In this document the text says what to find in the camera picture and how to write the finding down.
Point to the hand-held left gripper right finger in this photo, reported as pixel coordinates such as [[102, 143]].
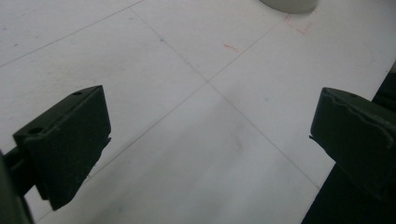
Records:
[[358, 140]]

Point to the white round container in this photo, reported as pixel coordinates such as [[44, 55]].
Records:
[[289, 5]]

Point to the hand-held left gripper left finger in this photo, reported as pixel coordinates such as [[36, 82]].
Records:
[[65, 146]]

